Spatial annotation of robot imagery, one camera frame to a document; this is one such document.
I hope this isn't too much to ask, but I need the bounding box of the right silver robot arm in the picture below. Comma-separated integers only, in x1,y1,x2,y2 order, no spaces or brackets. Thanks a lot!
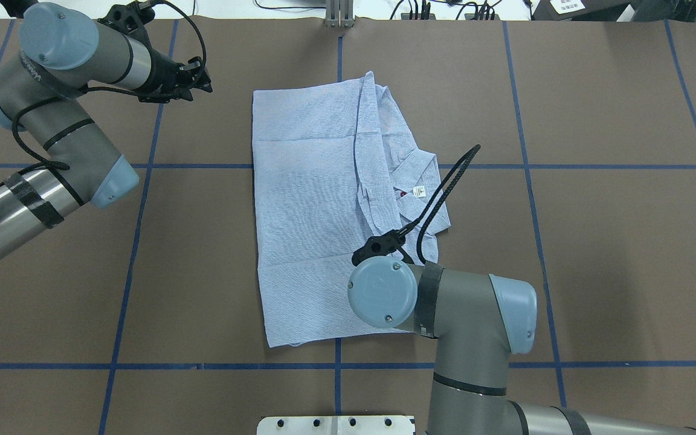
347,256,696,434

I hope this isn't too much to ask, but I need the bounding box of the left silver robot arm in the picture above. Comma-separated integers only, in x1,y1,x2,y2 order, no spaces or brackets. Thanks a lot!
0,1,212,260

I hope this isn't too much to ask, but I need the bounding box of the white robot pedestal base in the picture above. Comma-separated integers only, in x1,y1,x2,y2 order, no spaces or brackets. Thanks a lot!
256,414,420,434

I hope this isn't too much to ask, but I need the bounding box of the light blue striped shirt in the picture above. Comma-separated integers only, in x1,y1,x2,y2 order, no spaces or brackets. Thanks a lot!
251,71,441,347

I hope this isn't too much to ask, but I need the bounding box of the aluminium frame post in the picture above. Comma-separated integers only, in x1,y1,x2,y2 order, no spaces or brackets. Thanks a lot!
325,0,355,28

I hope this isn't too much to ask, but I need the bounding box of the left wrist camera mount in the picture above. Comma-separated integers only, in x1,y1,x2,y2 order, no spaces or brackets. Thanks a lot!
97,1,155,45

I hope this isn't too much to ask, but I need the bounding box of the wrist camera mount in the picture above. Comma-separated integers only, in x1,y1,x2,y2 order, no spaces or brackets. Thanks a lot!
351,230,414,266
97,1,155,45

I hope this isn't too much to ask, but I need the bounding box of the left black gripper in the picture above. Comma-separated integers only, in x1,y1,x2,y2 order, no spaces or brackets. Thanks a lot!
139,51,213,102

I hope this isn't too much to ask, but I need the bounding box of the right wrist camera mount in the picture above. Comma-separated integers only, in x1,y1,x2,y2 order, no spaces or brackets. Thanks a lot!
351,230,414,266

